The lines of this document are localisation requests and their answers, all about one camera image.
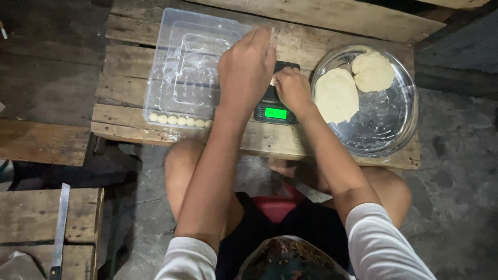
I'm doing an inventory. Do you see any person's right hand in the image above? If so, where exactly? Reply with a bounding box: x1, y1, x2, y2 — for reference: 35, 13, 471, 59
272, 66, 316, 117

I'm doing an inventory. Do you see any person's left hand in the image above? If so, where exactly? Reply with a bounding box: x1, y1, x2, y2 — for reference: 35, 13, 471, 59
216, 26, 278, 114

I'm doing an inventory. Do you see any black digital kitchen scale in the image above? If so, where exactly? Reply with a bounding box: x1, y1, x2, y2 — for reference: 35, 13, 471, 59
253, 61, 301, 126

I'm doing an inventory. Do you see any flat oval dough slab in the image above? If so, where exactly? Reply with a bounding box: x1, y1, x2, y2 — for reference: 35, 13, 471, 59
314, 68, 360, 125

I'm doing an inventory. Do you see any long wooden plank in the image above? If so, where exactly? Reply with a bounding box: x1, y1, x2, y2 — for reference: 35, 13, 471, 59
183, 0, 446, 44

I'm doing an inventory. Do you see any round dough lump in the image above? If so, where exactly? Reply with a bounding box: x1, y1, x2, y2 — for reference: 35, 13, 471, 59
352, 51, 396, 93

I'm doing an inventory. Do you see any clear plastic container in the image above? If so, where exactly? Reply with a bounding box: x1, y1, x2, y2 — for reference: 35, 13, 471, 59
142, 7, 253, 129

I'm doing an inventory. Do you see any row of small dough balls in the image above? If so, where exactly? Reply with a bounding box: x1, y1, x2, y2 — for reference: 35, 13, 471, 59
148, 112, 214, 129

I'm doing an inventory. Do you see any clear glass bowl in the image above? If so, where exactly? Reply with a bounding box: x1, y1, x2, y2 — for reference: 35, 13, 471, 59
310, 45, 419, 158

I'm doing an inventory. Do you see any red plastic stool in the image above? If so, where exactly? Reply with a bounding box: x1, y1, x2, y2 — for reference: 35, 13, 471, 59
252, 183, 309, 225

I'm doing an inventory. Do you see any low wooden bench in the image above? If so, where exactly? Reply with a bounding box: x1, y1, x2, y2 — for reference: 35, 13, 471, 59
0, 118, 91, 167

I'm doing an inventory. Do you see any wooden pallet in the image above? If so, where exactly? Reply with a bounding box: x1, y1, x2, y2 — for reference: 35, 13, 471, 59
0, 188, 104, 280

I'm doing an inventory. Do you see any clear plastic bag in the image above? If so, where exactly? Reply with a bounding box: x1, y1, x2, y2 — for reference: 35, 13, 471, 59
0, 250, 47, 280

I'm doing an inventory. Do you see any serrated knife with black handle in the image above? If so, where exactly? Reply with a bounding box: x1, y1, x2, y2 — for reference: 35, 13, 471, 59
48, 183, 71, 280

